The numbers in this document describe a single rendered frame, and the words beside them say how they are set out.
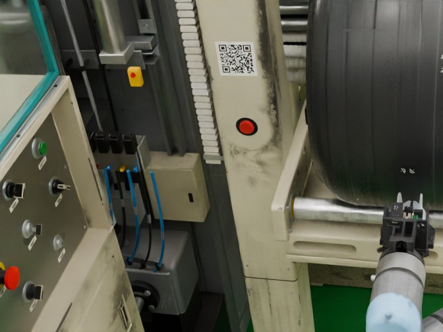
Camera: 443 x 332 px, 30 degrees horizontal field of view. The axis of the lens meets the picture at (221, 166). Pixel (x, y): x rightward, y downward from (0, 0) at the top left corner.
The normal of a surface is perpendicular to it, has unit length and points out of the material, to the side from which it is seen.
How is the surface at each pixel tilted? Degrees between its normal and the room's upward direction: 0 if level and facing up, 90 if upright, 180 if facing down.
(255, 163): 90
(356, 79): 67
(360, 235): 0
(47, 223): 90
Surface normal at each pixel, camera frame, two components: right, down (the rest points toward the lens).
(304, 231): -0.14, -0.79
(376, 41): -0.29, 0.06
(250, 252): -0.26, 0.62
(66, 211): 0.96, 0.05
